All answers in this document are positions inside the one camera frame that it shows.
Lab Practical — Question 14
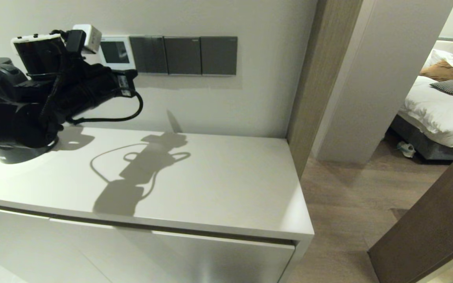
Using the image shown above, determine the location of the white wall thermostat panel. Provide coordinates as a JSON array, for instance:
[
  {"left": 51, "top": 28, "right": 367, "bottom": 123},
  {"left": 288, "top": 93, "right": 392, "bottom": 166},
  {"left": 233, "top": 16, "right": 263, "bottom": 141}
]
[{"left": 99, "top": 35, "right": 135, "bottom": 72}]

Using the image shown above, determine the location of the black electric kettle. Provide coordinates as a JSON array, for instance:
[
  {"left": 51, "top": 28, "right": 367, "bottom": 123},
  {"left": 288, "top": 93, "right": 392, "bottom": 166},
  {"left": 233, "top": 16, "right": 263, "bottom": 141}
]
[{"left": 0, "top": 58, "right": 60, "bottom": 164}]

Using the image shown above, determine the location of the white sideboard cabinet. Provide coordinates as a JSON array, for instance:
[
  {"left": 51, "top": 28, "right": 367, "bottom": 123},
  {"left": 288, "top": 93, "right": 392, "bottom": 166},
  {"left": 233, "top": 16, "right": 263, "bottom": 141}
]
[{"left": 0, "top": 125, "right": 315, "bottom": 283}]

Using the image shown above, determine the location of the white cabinet door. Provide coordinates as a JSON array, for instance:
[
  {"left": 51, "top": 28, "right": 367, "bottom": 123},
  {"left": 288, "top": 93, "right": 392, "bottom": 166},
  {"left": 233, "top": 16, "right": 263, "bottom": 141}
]
[
  {"left": 50, "top": 217, "right": 296, "bottom": 283},
  {"left": 0, "top": 204, "right": 113, "bottom": 283}
]

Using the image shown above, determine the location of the white slipper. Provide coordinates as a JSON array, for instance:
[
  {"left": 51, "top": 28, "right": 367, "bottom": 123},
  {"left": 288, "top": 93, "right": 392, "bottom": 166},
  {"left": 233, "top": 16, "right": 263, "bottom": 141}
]
[{"left": 397, "top": 141, "right": 416, "bottom": 159}]

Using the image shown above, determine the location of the grey bed base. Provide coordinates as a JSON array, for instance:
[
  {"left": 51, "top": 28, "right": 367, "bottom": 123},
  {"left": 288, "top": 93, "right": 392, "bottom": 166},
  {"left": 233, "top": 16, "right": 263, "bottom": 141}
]
[{"left": 390, "top": 114, "right": 453, "bottom": 162}]

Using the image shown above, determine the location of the small white pillow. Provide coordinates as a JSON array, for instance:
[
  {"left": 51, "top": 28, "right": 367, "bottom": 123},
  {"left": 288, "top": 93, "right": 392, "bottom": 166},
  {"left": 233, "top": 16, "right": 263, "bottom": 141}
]
[{"left": 423, "top": 49, "right": 453, "bottom": 70}]

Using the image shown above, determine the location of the white bed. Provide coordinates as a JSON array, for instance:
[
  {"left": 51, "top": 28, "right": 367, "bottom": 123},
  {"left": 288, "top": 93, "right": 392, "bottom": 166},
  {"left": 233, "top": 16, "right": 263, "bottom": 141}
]
[{"left": 398, "top": 75, "right": 453, "bottom": 149}]

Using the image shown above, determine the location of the brown cushion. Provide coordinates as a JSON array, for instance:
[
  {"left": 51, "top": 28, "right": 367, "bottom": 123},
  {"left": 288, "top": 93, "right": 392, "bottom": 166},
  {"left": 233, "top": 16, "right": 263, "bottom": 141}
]
[{"left": 420, "top": 60, "right": 453, "bottom": 83}]

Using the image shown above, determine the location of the brown wooden door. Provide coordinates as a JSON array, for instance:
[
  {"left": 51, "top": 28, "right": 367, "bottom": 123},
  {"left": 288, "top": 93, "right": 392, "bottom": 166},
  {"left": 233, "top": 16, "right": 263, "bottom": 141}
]
[{"left": 368, "top": 136, "right": 453, "bottom": 283}]

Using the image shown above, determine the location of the dark grey multi-rocker wall switch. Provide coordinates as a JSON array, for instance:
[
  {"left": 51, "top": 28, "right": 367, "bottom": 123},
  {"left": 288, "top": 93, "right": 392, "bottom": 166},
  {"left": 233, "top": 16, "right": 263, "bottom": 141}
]
[{"left": 129, "top": 36, "right": 169, "bottom": 75}]

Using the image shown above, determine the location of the black camera cable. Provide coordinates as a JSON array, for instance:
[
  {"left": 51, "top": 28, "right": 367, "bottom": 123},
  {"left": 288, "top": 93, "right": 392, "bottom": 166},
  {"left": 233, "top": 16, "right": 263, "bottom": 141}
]
[{"left": 66, "top": 90, "right": 144, "bottom": 125}]

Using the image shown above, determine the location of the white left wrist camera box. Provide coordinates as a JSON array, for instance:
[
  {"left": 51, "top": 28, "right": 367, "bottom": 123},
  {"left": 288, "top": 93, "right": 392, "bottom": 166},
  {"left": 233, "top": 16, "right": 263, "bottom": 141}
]
[{"left": 72, "top": 24, "right": 102, "bottom": 54}]

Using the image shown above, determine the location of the dark grey single wall switch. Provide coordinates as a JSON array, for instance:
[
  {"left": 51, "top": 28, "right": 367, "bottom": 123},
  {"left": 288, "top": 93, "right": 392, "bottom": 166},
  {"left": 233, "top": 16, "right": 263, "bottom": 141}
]
[
  {"left": 164, "top": 37, "right": 203, "bottom": 75},
  {"left": 201, "top": 36, "right": 238, "bottom": 76}
]

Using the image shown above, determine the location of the light wooden door frame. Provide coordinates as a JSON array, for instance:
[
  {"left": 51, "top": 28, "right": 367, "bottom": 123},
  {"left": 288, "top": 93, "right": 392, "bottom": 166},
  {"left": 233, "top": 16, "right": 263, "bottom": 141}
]
[{"left": 285, "top": 0, "right": 363, "bottom": 180}]

